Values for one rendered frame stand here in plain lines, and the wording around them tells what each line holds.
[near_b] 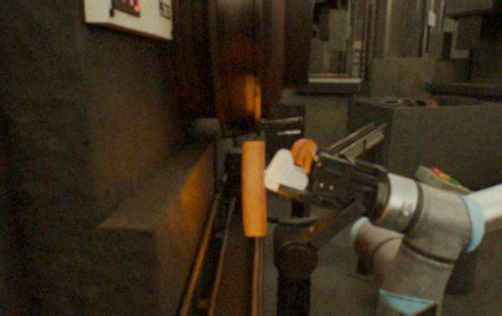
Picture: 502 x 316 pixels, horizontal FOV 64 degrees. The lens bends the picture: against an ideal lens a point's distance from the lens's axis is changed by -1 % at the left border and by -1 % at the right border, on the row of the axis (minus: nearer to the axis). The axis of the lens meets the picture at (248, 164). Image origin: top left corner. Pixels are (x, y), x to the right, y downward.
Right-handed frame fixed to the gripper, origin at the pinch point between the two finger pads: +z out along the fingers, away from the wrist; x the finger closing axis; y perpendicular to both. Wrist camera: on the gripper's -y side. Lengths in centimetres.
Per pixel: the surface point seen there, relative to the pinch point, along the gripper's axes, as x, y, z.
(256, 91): -1.0, 13.3, 3.7
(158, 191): 16.6, -0.4, 12.0
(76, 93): 27.6, 10.9, 19.2
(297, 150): -63, -6, -14
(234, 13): 2.0, 23.3, 9.8
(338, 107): -276, -1, -66
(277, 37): -4.1, 22.2, 2.8
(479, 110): -231, 27, -155
